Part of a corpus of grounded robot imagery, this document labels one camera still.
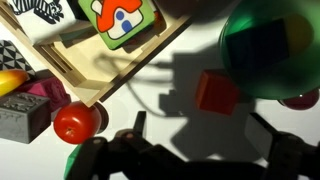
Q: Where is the dark blue block in bowl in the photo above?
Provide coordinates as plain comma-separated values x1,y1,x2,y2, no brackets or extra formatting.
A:
225,19,289,71

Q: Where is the yellow ball in bowl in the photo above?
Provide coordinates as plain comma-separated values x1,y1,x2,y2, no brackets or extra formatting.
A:
284,14,314,56

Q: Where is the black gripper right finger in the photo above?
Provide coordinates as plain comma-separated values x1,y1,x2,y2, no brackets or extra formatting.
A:
244,113,281,160

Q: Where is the grey embossed block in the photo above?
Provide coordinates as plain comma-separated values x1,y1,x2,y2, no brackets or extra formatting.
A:
0,92,51,144

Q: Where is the red tomato toy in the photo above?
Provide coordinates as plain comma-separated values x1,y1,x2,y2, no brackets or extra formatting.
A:
53,101,102,144

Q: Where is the light wooden tray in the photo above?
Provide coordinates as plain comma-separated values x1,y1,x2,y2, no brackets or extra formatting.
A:
0,0,198,106

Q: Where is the green translucent bowl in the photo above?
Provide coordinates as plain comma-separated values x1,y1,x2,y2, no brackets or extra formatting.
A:
219,0,320,100

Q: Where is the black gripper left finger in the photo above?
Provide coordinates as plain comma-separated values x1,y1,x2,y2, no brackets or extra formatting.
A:
133,111,147,137

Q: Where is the zebra picture block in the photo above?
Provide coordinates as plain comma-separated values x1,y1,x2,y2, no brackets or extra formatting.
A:
6,0,76,44

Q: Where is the green house picture block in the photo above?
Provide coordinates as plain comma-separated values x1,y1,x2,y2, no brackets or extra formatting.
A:
78,0,158,50

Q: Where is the orange red block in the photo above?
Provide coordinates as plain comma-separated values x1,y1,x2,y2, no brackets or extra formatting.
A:
195,70,240,115

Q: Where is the black white patterned cube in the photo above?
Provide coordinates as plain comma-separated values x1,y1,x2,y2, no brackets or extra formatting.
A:
0,40,35,78

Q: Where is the pink magenta block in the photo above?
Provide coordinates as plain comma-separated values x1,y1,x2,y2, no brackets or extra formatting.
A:
17,77,71,112

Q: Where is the yellow banana toy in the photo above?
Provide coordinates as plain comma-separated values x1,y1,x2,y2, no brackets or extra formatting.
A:
0,69,29,96

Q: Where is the dark red ball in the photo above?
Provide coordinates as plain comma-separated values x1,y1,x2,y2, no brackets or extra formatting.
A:
279,89,319,110

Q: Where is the green flat block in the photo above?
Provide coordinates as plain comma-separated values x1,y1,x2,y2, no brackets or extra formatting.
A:
64,144,82,180

